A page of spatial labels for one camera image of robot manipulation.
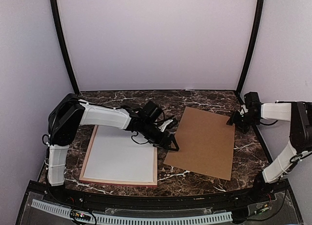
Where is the small circuit board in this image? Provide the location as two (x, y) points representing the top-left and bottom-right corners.
(70, 210), (91, 221)

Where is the landscape photo print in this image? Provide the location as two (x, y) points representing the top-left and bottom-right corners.
(82, 126), (156, 183)

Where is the black corner post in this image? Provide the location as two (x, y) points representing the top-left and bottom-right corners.
(236, 0), (264, 95)
(50, 0), (80, 95)

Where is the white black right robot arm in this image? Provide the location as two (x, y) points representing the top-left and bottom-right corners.
(227, 92), (312, 184)

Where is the black right corner post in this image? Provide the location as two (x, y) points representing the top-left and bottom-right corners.
(236, 0), (264, 95)

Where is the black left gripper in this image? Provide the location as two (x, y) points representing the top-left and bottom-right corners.
(140, 120), (179, 151)

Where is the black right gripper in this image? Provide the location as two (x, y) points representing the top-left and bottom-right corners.
(227, 110), (260, 134)

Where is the grey slotted cable duct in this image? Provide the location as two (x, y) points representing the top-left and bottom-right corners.
(31, 199), (233, 225)

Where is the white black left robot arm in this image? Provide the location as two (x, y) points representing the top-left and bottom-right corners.
(42, 93), (179, 204)

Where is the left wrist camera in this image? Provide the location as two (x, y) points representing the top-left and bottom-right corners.
(158, 118), (178, 132)

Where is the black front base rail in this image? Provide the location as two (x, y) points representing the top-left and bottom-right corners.
(16, 177), (304, 225)

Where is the brown cardboard backing board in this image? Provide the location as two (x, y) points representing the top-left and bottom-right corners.
(164, 107), (235, 181)

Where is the black left corner post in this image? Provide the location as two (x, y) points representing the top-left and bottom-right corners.
(50, 0), (80, 95)

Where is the light wooden picture frame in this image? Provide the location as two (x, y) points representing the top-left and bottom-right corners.
(79, 123), (158, 187)

